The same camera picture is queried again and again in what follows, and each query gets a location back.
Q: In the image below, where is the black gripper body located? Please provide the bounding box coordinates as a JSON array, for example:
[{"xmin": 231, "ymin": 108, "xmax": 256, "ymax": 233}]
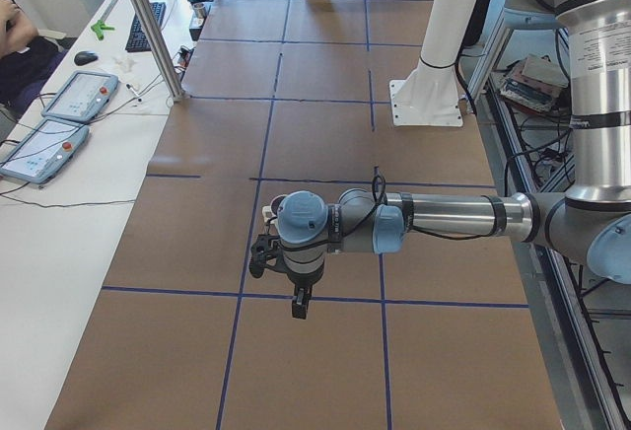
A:
[{"xmin": 293, "ymin": 282, "xmax": 312, "ymax": 300}]

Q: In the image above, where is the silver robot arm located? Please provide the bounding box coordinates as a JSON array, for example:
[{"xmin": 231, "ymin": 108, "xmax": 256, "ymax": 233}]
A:
[{"xmin": 250, "ymin": 0, "xmax": 630, "ymax": 319}]

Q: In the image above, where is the small metal cup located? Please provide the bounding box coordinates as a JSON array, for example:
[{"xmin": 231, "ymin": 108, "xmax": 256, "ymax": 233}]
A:
[{"xmin": 192, "ymin": 2, "xmax": 207, "ymax": 20}]

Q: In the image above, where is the lower teach pendant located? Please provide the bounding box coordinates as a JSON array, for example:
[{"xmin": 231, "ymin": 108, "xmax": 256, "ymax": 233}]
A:
[{"xmin": 1, "ymin": 117, "xmax": 90, "ymax": 184}]

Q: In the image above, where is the teach pendant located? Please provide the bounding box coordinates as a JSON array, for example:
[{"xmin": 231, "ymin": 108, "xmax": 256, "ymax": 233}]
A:
[
  {"xmin": 1, "ymin": 117, "xmax": 90, "ymax": 184},
  {"xmin": 41, "ymin": 70, "xmax": 119, "ymax": 123}
]

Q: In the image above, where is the upper teach pendant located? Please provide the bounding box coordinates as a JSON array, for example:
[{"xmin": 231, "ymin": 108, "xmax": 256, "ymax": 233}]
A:
[{"xmin": 41, "ymin": 70, "xmax": 119, "ymax": 123}]

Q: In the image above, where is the black keyboard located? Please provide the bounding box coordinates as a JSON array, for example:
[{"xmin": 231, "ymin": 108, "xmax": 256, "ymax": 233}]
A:
[{"xmin": 124, "ymin": 1, "xmax": 168, "ymax": 53}]

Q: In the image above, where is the stack of books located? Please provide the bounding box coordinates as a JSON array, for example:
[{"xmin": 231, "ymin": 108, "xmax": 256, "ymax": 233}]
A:
[{"xmin": 500, "ymin": 55, "xmax": 569, "ymax": 111}]

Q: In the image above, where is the black computer mouse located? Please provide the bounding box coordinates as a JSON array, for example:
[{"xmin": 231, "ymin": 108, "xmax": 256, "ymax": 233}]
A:
[{"xmin": 73, "ymin": 50, "xmax": 99, "ymax": 66}]

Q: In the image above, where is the green plastic tool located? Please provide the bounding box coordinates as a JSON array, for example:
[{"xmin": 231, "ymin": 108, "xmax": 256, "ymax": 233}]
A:
[{"xmin": 91, "ymin": 20, "xmax": 115, "ymax": 40}]

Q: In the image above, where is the seated person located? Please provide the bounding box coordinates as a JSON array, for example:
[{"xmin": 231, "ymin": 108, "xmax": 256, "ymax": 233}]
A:
[{"xmin": 1, "ymin": 0, "xmax": 65, "ymax": 115}]

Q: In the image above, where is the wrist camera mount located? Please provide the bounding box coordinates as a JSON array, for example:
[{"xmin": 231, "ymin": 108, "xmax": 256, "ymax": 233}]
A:
[{"xmin": 248, "ymin": 234, "xmax": 285, "ymax": 278}]

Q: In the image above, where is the white camera post with base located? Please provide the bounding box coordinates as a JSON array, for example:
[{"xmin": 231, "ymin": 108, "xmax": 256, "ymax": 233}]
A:
[{"xmin": 389, "ymin": 0, "xmax": 477, "ymax": 127}]

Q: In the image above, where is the aluminium frame post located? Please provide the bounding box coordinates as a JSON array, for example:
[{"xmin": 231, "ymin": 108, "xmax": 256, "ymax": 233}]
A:
[{"xmin": 130, "ymin": 0, "xmax": 184, "ymax": 103}]

